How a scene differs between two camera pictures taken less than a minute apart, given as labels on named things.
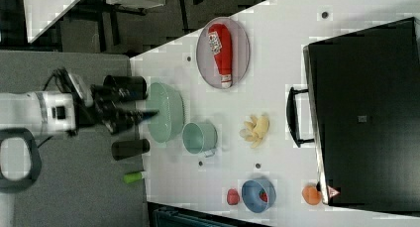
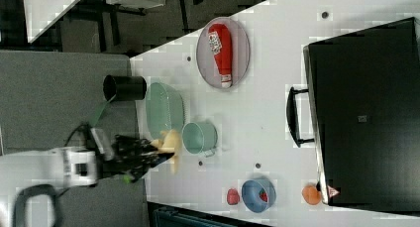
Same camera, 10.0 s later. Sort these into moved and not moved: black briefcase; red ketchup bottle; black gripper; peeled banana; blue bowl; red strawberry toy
Moved: black gripper; peeled banana
Not moved: red ketchup bottle; blue bowl; red strawberry toy; black briefcase
